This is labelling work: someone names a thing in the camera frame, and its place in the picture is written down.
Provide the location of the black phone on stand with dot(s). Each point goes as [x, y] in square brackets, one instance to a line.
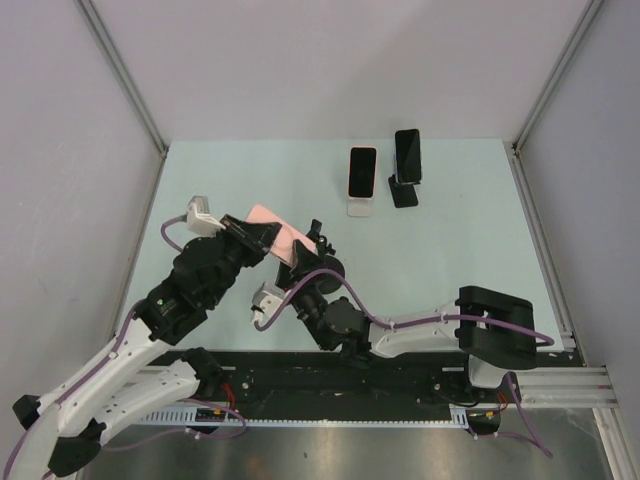
[408, 166]

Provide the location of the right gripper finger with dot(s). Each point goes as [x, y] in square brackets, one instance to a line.
[284, 278]
[305, 260]

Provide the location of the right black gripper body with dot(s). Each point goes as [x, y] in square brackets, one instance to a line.
[308, 300]

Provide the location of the pink phone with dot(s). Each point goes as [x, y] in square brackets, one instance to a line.
[283, 246]

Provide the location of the black round-base phone stand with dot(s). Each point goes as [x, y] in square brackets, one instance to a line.
[326, 283]

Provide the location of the left aluminium frame post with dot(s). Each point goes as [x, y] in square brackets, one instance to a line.
[107, 45]

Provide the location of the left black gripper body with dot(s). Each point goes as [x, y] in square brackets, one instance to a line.
[236, 253]

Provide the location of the black rectangular phone stand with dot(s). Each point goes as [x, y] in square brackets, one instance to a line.
[403, 195]

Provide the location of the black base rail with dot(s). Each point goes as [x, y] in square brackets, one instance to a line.
[312, 386]

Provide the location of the pink-cased phone on stand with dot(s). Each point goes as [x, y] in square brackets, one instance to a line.
[362, 172]

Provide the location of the aluminium frame post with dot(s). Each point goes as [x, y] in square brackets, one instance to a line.
[559, 70]
[107, 45]

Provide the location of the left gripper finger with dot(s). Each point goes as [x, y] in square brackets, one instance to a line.
[234, 226]
[263, 235]

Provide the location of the white slotted cable duct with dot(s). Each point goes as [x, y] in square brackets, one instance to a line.
[191, 415]

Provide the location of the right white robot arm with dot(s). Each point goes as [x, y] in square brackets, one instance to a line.
[494, 330]

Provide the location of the right aluminium frame post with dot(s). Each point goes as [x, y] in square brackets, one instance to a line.
[559, 70]

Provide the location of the white phone stand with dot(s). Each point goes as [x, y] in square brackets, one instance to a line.
[359, 207]

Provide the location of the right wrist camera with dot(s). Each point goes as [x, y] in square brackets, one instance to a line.
[265, 302]

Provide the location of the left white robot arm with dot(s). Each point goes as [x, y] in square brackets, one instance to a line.
[67, 428]

